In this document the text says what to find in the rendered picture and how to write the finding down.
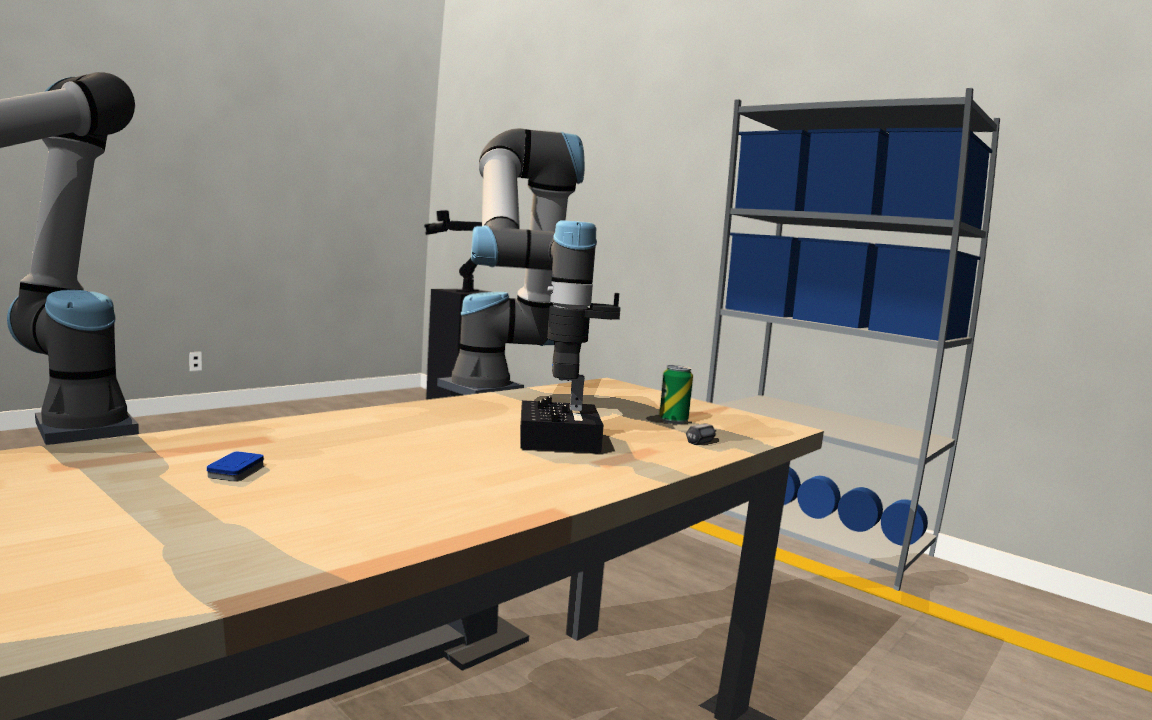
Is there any green and yellow drink can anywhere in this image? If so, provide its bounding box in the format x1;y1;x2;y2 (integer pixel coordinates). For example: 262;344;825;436
659;365;694;424

